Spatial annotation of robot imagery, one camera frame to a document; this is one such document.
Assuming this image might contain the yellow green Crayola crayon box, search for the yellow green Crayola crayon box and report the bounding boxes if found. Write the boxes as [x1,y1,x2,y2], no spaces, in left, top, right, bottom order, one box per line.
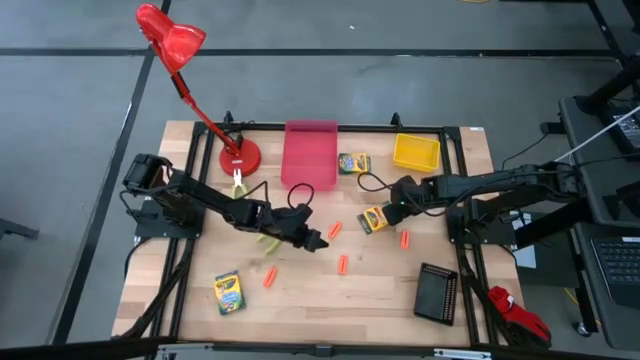
[356,205,390,236]
[337,152,372,176]

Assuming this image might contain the overhead camera mount bar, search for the overhead camera mount bar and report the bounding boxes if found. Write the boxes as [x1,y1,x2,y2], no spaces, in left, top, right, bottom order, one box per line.
[0,337,640,360]

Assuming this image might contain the green-handled pliers dark jaws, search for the green-handled pliers dark jaws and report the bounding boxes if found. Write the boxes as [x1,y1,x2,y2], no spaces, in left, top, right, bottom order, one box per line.
[256,233,283,257]

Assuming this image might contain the washable Crayola crayon box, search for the washable Crayola crayon box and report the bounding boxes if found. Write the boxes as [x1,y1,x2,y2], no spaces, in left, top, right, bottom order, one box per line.
[213,270,247,317]

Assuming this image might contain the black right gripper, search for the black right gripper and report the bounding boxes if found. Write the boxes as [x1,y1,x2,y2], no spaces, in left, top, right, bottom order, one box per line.
[380,192,429,227]

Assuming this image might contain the red glove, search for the red glove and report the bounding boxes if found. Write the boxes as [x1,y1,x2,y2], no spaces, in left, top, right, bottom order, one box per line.
[487,285,553,349]

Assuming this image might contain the white cable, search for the white cable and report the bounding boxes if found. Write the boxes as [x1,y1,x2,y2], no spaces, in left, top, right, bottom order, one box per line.
[554,104,640,163]

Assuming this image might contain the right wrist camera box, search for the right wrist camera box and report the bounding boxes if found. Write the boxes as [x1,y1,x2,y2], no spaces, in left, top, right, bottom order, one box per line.
[392,175,419,201]

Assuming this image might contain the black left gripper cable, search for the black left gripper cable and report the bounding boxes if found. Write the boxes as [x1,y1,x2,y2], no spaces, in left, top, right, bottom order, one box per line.
[287,181,317,209]

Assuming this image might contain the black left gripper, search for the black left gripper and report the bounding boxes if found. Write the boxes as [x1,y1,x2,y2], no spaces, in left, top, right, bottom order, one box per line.
[259,207,330,253]

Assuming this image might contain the black laptop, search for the black laptop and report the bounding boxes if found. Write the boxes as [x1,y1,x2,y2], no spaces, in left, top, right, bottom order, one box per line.
[589,234,640,309]

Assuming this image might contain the black stand foot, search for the black stand foot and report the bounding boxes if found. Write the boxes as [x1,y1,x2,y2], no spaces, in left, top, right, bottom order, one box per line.
[0,218,40,240]

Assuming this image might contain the yellow plastic basket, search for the yellow plastic basket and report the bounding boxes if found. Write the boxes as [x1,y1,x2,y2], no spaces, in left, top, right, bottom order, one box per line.
[392,132,442,174]

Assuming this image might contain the black aluminium table frame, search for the black aluminium table frame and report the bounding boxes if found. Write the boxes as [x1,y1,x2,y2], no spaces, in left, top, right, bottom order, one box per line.
[112,110,506,351]

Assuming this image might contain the pink plastic bin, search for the pink plastic bin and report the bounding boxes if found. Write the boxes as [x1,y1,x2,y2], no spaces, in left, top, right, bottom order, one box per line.
[280,119,340,192]

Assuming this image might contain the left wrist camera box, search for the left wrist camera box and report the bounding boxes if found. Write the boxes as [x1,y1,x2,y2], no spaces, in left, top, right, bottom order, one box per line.
[285,203,315,227]

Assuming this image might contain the black perforated tray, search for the black perforated tray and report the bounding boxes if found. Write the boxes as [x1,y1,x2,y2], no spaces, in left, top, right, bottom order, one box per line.
[413,262,459,327]

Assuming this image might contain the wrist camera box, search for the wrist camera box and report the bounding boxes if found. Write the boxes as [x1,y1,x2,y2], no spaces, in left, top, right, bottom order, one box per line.
[285,203,315,227]
[392,175,419,201]

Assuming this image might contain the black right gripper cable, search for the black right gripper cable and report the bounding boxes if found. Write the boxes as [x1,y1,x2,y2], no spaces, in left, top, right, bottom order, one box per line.
[356,171,397,194]

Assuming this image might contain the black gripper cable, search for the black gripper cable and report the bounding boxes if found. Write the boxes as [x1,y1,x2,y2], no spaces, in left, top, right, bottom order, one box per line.
[287,181,317,209]
[356,171,397,194]

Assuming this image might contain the red desk lamp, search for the red desk lamp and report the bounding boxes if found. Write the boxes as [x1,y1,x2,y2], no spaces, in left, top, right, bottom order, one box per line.
[135,3,263,178]

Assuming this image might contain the dark side desk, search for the dark side desk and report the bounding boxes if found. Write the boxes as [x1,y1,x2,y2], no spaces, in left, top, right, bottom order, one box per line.
[558,95,640,351]

